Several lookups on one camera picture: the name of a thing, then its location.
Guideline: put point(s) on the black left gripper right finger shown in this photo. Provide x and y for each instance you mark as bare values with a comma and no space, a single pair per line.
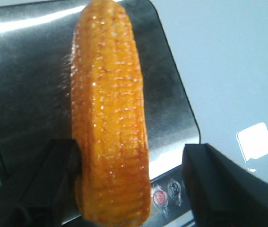
221,193

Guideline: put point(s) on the orange corn cob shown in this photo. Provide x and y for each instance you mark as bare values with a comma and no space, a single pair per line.
112,188

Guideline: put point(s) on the steel digital kitchen scale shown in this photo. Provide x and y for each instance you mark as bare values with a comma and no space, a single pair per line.
35,48

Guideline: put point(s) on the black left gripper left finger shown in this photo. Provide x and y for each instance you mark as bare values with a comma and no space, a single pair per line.
36,195

